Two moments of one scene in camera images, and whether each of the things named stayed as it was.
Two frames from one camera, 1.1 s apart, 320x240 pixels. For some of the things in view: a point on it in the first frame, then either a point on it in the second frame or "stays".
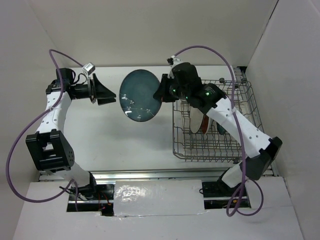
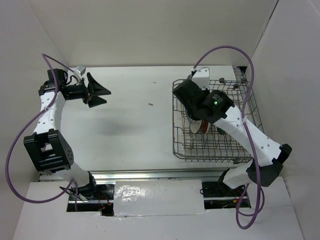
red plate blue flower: [205, 124] stays
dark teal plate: [221, 130] stays
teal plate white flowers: [136, 92] → [192, 121]
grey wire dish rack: [197, 136] stays
